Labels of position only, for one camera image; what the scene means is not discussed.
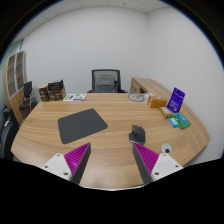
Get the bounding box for black chair at left edge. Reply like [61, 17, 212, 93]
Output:
[0, 108, 19, 160]

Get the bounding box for tan flat box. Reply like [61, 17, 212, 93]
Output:
[158, 107, 173, 118]

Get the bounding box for purple standing card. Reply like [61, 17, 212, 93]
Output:
[167, 88, 185, 113]

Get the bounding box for dark brown boxes stack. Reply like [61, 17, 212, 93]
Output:
[39, 80, 66, 102]

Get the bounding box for green box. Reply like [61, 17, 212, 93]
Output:
[173, 113, 191, 129]

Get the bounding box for dark grey mouse pad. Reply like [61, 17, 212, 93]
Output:
[58, 108, 108, 144]

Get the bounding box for round silver disc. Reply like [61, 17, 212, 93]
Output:
[128, 93, 145, 102]

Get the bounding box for small white round object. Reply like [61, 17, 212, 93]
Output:
[161, 143, 172, 154]

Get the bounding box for wooden bookshelf with glass doors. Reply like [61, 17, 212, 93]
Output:
[3, 51, 27, 123]

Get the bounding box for small blue box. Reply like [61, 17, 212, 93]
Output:
[169, 118, 178, 127]

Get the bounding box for black chair near bookshelf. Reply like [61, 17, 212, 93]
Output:
[19, 81, 37, 111]

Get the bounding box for white green booklet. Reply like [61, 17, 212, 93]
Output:
[63, 93, 88, 102]

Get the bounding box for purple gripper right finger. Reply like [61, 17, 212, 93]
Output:
[132, 143, 182, 184]

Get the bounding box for black mesh office chair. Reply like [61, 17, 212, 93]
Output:
[89, 69, 126, 93]

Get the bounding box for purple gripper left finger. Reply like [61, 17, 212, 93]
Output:
[42, 143, 91, 185]

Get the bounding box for brown cardboard box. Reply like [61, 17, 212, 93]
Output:
[148, 96, 167, 108]

